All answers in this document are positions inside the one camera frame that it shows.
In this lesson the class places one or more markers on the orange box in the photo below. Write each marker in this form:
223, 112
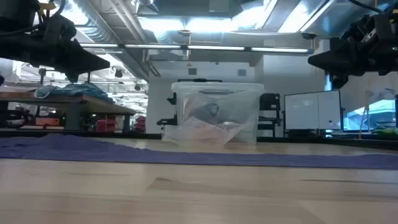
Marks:
46, 121

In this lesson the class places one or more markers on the red storage boxes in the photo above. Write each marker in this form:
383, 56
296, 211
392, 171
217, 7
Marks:
140, 124
105, 124

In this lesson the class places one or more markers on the dark blue roll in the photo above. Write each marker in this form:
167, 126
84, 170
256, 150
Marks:
207, 111

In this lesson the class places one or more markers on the teal cloth pile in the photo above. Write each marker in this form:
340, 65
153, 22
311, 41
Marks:
77, 90

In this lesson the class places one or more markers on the black ceiling camera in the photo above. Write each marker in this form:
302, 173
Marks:
308, 35

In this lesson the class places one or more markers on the purple elastic bandage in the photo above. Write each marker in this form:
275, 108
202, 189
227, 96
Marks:
186, 157

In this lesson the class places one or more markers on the wooden workbench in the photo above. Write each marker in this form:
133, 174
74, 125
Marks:
93, 105

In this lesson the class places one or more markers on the grey wall vent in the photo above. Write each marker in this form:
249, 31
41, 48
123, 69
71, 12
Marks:
242, 72
192, 71

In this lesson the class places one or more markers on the black camera rig frame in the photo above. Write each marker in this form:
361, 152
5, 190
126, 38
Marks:
89, 77

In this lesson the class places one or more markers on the clear plastic bag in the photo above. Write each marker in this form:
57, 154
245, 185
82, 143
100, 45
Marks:
199, 133

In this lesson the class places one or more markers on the clear plastic storage bin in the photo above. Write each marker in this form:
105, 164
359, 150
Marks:
217, 99

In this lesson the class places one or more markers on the black spot lamp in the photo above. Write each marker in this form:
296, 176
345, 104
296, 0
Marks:
137, 87
118, 73

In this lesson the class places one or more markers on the silver ventilation duct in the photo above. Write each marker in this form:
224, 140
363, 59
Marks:
96, 32

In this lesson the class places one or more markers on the black equipment stand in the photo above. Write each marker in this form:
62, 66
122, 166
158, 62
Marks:
172, 99
270, 102

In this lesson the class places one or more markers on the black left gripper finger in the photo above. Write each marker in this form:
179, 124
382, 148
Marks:
81, 62

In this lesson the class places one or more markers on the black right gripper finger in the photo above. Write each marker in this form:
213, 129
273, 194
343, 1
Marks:
335, 63

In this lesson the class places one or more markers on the white whiteboard panel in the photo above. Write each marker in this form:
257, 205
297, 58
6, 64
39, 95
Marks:
311, 110

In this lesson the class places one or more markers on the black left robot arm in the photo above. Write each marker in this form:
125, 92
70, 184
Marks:
15, 12

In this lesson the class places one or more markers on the green object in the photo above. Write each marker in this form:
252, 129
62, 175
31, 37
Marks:
385, 131

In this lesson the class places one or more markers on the long LED light bar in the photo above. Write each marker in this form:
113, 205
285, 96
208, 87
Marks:
214, 48

